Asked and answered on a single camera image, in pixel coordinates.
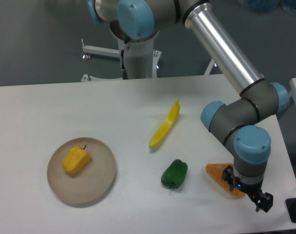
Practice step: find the green bell pepper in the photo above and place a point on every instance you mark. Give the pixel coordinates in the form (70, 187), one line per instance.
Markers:
(174, 176)

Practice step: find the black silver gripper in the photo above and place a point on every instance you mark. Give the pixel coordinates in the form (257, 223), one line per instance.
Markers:
(251, 185)

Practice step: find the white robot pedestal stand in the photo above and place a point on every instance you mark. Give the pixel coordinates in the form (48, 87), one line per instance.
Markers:
(171, 52)

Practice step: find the blue object in background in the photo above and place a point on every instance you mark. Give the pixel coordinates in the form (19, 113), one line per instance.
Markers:
(266, 6)

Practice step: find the yellow bell pepper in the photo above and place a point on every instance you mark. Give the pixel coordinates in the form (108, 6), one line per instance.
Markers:
(75, 160)

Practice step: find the yellow banana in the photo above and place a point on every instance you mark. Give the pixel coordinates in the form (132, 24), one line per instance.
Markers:
(164, 129)

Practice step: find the orange carrot piece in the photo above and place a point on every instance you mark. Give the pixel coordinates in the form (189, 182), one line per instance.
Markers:
(215, 171)

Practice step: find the black device at table edge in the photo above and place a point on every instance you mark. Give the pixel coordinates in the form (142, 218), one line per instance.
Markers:
(291, 207)

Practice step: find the beige round plate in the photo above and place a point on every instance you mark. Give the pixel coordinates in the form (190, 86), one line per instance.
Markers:
(92, 182)

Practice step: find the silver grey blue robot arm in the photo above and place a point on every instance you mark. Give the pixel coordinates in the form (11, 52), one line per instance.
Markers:
(134, 22)

